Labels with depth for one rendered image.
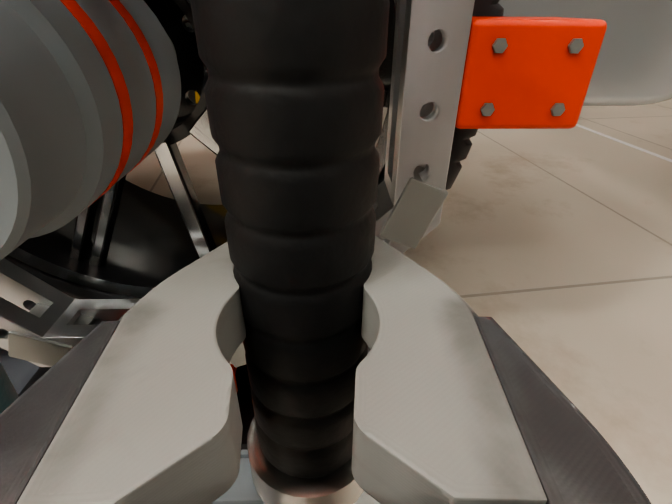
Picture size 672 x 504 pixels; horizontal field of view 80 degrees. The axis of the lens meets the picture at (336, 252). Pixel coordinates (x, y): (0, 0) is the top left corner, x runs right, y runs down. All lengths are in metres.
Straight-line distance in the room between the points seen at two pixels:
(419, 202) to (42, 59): 0.24
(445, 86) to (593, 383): 1.16
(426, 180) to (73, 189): 0.23
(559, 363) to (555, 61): 1.14
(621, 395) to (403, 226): 1.12
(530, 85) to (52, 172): 0.29
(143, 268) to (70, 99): 0.34
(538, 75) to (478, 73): 0.04
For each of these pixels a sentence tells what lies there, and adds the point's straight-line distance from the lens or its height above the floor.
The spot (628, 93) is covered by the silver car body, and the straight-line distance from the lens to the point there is 0.91.
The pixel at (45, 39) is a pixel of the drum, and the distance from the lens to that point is 0.23.
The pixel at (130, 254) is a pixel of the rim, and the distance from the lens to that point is 0.57.
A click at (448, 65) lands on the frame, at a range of 0.31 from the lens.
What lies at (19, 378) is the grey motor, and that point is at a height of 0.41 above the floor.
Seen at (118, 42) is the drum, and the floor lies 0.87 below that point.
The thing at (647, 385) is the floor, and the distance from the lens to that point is 1.46.
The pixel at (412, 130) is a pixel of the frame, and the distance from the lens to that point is 0.31.
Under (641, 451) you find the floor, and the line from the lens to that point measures 1.28.
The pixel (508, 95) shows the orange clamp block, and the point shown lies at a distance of 0.32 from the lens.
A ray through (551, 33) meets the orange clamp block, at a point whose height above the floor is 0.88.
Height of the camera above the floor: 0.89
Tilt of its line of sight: 31 degrees down
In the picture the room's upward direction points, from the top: straight up
